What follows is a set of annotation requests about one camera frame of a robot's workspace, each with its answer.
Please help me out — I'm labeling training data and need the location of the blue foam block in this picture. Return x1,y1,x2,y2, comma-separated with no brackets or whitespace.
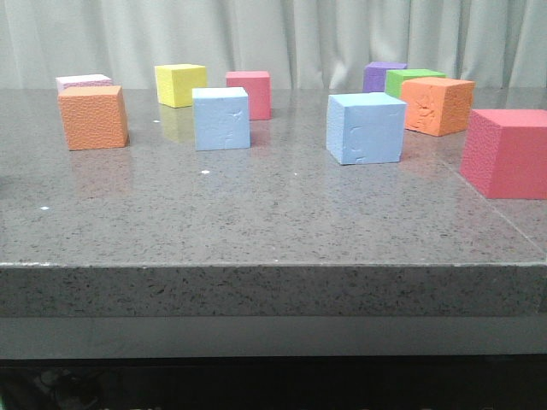
326,92,407,165
192,87,251,151

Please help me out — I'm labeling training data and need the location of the middle red foam block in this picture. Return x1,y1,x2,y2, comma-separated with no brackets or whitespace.
225,71,272,120

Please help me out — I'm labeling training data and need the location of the yellow foam block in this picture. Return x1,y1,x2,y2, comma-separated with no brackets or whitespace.
155,63,207,108

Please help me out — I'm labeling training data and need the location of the grey curtain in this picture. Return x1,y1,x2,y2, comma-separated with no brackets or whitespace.
1,1,546,89

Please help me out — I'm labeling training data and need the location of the purple foam block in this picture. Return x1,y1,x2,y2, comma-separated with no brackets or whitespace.
362,61,408,93

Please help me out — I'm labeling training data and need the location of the green foam block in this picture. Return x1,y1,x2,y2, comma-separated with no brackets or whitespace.
385,68,446,97

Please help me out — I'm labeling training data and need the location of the right orange foam block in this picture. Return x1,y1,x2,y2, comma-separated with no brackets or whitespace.
401,77,475,137

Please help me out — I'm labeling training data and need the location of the orange foam block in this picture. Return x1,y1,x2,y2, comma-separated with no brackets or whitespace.
401,77,475,137
57,85,129,150

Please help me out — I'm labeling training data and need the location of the left orange foam block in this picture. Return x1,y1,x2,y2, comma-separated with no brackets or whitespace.
57,85,129,150

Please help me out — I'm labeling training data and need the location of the pink foam block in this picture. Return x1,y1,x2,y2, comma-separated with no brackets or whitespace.
56,73,113,92

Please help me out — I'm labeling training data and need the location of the large red foam block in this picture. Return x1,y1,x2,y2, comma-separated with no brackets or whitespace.
460,109,546,200

